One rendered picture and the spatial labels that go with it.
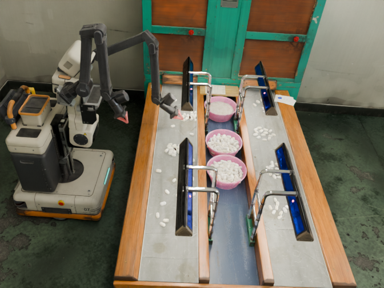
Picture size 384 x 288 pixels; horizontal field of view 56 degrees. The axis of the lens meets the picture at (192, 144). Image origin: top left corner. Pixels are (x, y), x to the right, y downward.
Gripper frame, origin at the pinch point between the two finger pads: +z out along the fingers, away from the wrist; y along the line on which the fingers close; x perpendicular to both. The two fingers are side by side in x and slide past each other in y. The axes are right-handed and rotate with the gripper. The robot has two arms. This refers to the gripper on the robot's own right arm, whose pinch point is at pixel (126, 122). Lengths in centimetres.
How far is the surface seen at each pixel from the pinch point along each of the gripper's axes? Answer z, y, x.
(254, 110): 65, 61, -70
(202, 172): 44, -18, -35
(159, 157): 32.7, -3.6, -7.7
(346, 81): 145, 173, -162
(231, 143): 56, 17, -52
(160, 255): 36, -78, -15
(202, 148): 44, 6, -35
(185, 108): 10.7, 10.6, -35.8
